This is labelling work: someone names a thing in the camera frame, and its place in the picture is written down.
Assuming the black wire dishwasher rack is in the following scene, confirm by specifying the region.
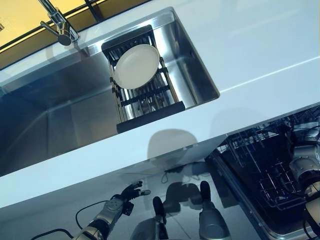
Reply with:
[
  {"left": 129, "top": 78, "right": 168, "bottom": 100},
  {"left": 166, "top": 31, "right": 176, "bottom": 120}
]
[{"left": 216, "top": 106, "right": 320, "bottom": 209}]

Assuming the open dishwasher door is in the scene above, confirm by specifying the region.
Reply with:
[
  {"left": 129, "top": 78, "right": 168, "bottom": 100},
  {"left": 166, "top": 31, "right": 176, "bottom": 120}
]
[{"left": 206, "top": 149, "right": 320, "bottom": 240}]

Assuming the beige round ceramic plate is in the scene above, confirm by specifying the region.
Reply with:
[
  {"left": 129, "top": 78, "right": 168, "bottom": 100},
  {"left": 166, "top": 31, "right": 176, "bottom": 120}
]
[{"left": 113, "top": 43, "right": 160, "bottom": 90}]

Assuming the chrome kitchen faucet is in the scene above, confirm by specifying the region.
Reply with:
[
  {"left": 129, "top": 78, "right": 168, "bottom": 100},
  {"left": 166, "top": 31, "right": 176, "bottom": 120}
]
[{"left": 37, "top": 0, "right": 81, "bottom": 47}]

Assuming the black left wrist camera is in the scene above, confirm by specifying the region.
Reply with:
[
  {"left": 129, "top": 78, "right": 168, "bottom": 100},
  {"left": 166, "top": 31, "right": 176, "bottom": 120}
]
[{"left": 122, "top": 201, "right": 135, "bottom": 216}]

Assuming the stainless steel kitchen sink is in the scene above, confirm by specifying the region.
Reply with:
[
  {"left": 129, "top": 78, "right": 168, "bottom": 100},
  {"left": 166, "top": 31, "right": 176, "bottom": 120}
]
[{"left": 0, "top": 6, "right": 221, "bottom": 177}]

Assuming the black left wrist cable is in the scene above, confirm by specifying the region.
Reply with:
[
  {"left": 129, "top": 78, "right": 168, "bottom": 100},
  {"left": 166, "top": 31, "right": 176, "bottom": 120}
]
[{"left": 31, "top": 199, "right": 111, "bottom": 240}]

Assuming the dark left robot hand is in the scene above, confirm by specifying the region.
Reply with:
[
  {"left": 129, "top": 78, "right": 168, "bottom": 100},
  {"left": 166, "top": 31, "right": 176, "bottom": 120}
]
[{"left": 110, "top": 180, "right": 152, "bottom": 209}]

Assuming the black robot left foot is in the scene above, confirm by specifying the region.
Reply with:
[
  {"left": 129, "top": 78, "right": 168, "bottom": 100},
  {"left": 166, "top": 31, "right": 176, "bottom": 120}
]
[{"left": 152, "top": 196, "right": 166, "bottom": 219}]

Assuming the yellow window with dark frame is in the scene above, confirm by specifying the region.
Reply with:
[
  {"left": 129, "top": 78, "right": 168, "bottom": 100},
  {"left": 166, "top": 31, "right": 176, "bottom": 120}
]
[{"left": 0, "top": 0, "right": 151, "bottom": 71}]

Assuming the black sink dish rack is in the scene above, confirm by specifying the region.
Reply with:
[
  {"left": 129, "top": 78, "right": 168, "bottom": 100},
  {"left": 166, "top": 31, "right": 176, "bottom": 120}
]
[{"left": 100, "top": 24, "right": 187, "bottom": 134}]

